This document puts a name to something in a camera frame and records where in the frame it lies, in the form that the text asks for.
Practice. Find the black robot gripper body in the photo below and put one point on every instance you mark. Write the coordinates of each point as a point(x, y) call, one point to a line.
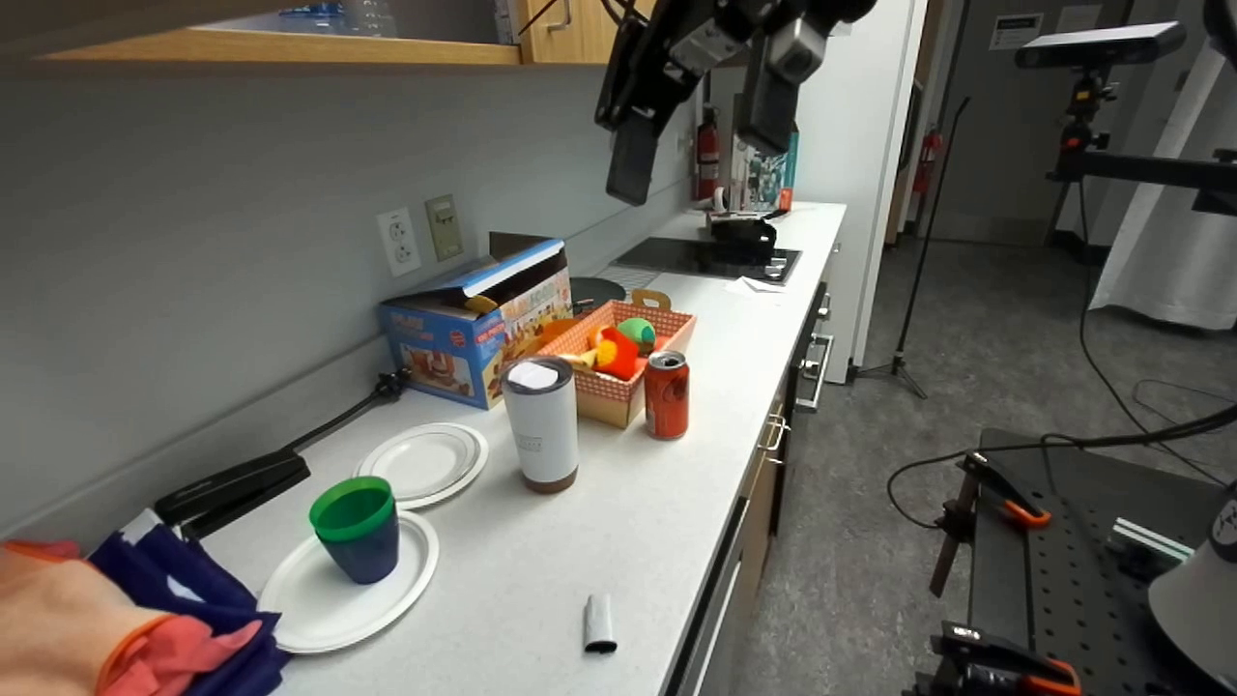
point(774, 34)

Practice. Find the counter base cabinets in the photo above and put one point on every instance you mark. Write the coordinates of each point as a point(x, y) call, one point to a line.
point(774, 514)

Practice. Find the silver metal bracket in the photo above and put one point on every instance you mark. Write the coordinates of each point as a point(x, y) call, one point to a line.
point(1150, 539)

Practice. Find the large white plate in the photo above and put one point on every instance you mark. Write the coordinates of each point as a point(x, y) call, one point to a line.
point(323, 612)

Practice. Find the orange toy fruit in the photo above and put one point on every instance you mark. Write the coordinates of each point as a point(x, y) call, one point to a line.
point(603, 351)

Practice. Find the black round pan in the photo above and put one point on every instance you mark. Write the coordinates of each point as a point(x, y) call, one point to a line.
point(597, 291)

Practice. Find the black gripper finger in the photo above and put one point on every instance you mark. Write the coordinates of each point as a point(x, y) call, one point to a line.
point(768, 117)
point(634, 156)

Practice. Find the green and blue cup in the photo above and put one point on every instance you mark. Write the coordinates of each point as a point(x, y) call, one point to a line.
point(353, 536)

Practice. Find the black mounting bar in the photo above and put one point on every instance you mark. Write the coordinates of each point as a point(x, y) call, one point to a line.
point(1145, 169)

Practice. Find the wooden wall cabinet body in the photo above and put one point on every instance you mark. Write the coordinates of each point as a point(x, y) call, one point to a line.
point(323, 53)

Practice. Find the red toy food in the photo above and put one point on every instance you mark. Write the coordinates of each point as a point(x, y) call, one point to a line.
point(625, 356)

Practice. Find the white wall outlet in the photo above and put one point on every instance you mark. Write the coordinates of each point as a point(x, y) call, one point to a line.
point(399, 241)

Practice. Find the white fabric sheet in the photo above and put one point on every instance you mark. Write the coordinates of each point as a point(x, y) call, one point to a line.
point(1165, 257)

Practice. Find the yellow toy food piece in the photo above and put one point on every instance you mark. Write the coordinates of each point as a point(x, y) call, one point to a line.
point(576, 362)

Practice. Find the black camera tripod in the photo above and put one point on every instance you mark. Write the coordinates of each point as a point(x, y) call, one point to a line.
point(1085, 139)

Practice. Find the orange cloth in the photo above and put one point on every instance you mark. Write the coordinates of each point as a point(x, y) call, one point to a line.
point(53, 624)

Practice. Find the black stereo camera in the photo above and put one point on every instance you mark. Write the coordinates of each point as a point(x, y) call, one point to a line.
point(1096, 45)

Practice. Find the white teal carton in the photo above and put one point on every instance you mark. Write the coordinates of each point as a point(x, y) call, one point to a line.
point(774, 179)

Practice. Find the red soda can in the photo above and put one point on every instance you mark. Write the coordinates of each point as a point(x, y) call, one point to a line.
point(668, 400)

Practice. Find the black frying pan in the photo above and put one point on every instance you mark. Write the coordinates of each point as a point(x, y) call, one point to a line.
point(744, 233)

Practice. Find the black perforated table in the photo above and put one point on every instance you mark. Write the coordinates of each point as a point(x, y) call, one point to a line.
point(1067, 594)

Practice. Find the small white plate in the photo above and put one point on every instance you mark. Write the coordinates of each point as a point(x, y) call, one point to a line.
point(427, 464)

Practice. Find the small white marker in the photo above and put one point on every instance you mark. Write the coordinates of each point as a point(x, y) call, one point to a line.
point(602, 624)

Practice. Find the green toy ball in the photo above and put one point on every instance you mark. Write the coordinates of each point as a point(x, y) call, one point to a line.
point(634, 331)

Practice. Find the black cooktop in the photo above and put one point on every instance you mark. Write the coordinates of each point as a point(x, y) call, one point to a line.
point(696, 262)

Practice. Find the clear blue container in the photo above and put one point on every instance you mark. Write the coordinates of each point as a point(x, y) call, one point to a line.
point(332, 18)

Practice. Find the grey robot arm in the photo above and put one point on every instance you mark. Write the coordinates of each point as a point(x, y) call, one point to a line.
point(1200, 621)

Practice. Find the blue cardboard food box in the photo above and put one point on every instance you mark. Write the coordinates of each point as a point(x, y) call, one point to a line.
point(449, 351)

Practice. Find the navy blue cloth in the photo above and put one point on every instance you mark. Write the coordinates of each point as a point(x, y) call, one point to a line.
point(181, 581)

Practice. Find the thin black stand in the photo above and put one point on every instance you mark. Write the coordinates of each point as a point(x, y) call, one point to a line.
point(920, 257)

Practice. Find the white tall refrigerator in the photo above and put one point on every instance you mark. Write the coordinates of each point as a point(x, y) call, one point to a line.
point(862, 257)

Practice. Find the white tumbler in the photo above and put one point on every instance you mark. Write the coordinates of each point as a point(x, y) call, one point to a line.
point(544, 432)

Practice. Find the beige wall switch plate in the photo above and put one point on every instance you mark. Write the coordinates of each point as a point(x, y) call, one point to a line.
point(448, 227)

